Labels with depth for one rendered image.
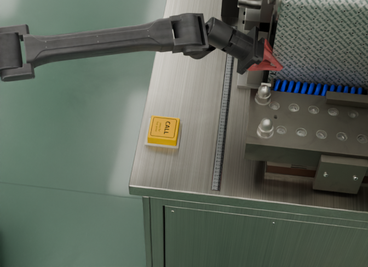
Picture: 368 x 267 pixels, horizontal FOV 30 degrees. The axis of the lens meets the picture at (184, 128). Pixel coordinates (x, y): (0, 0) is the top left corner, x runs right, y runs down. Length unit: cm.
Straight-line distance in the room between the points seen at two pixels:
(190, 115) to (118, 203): 98
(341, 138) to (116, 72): 164
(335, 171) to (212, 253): 45
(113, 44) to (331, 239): 71
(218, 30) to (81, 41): 30
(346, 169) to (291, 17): 35
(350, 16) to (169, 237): 71
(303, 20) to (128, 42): 37
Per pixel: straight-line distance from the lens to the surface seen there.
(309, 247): 176
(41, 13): 333
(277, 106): 158
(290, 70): 161
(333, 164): 152
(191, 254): 184
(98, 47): 145
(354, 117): 159
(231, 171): 161
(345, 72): 161
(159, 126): 165
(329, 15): 149
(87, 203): 263
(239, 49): 153
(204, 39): 150
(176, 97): 174
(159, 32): 146
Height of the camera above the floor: 223
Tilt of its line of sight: 52 degrees down
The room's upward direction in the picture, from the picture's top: 2 degrees clockwise
